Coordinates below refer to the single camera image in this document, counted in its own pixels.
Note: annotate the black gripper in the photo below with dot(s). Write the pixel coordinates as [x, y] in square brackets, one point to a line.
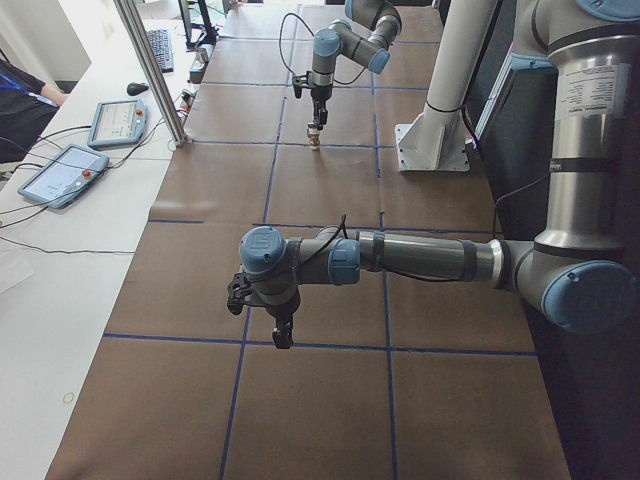
[318, 95]
[281, 313]

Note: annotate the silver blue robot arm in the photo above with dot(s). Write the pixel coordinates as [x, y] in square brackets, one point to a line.
[364, 37]
[570, 271]

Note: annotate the black monitor stand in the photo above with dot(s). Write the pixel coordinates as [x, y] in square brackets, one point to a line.
[197, 33]

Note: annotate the black keyboard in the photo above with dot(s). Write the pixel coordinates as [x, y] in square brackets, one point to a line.
[161, 46]

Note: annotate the black computer mouse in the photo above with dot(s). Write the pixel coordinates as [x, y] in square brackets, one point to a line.
[136, 88]

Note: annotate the far blue teach pendant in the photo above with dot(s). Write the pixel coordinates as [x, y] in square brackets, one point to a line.
[117, 123]

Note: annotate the blue teach pendant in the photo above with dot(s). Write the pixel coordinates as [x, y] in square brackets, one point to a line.
[66, 177]
[117, 123]

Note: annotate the near blue teach pendant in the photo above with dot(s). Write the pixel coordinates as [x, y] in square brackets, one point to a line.
[66, 177]

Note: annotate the seated person in black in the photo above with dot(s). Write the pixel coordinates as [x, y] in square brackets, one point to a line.
[27, 106]

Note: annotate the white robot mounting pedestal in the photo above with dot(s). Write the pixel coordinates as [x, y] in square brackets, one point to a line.
[436, 139]

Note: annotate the aluminium frame post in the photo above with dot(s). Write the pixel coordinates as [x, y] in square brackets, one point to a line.
[137, 33]

